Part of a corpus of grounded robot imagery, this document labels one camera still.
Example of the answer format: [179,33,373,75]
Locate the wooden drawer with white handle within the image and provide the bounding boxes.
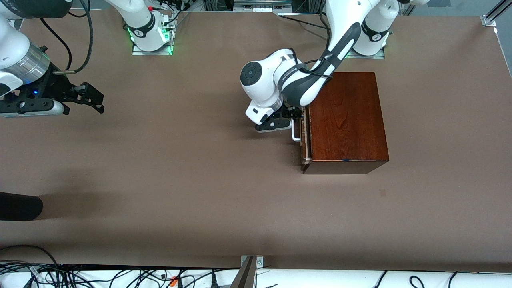
[291,105,312,166]

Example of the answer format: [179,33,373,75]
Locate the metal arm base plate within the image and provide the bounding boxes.
[132,38,173,56]
[345,47,385,60]

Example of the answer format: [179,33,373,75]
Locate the dark brown wooden cabinet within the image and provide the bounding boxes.
[303,72,390,175]

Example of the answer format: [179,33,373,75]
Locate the long black arm cable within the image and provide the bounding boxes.
[288,12,334,78]

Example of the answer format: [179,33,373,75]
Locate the aluminium profile post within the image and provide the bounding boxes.
[231,255,264,288]

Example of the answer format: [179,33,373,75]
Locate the tangled black cables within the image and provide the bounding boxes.
[0,245,240,288]

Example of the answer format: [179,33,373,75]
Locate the grey metal bracket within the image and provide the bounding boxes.
[233,0,293,12]

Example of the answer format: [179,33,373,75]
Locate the white bench strip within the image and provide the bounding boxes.
[0,267,512,288]

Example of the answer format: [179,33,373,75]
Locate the straight black table cable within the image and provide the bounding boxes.
[279,15,326,30]

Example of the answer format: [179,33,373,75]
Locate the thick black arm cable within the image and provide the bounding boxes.
[53,0,94,76]

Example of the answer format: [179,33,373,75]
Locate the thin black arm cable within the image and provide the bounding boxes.
[40,17,73,70]

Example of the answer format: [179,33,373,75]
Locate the black rounded object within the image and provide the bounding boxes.
[0,192,43,221]

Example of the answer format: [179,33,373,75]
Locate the aluminium corner extrusion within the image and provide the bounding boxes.
[481,0,512,28]

